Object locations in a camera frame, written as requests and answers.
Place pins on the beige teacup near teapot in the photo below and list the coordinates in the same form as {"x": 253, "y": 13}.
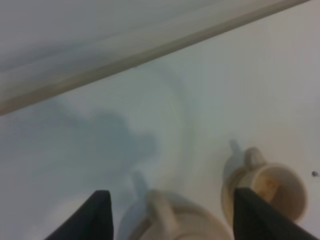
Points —
{"x": 172, "y": 220}

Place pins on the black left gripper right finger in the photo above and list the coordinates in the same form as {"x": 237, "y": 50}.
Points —
{"x": 255, "y": 219}

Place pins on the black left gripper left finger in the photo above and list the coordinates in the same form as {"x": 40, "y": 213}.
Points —
{"x": 93, "y": 220}

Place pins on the beige teacup far right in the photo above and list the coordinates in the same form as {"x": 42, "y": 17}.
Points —
{"x": 276, "y": 184}

